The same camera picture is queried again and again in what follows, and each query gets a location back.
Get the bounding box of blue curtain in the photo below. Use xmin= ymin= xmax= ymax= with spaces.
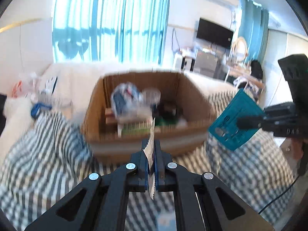
xmin=52 ymin=0 xmax=170 ymax=65

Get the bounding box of wrapped blue bundle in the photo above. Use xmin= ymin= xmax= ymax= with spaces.
xmin=111 ymin=82 xmax=144 ymax=118

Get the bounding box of black cable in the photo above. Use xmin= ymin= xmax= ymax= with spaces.
xmin=257 ymin=174 xmax=301 ymax=215

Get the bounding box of teal card package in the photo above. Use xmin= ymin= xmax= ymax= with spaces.
xmin=208 ymin=89 xmax=265 ymax=151

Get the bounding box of clear plastic jar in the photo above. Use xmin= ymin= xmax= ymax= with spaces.
xmin=141 ymin=88 xmax=161 ymax=106

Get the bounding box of blue strap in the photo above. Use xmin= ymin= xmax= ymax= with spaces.
xmin=30 ymin=102 xmax=52 ymax=120

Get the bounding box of white orange plastic bag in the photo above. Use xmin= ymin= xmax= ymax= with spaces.
xmin=12 ymin=73 xmax=48 ymax=103

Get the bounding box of brown cardboard box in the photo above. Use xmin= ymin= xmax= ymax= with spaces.
xmin=81 ymin=71 xmax=216 ymax=164

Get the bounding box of black wall television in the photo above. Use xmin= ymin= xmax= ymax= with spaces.
xmin=196 ymin=18 xmax=234 ymax=49

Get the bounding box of round vanity mirror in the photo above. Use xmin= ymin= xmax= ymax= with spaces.
xmin=230 ymin=37 xmax=248 ymax=63

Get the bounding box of white fluffy blanket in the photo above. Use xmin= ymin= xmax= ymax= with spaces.
xmin=1 ymin=63 xmax=115 ymax=160

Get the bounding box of wooden block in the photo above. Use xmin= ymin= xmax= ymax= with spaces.
xmin=105 ymin=108 xmax=118 ymax=125

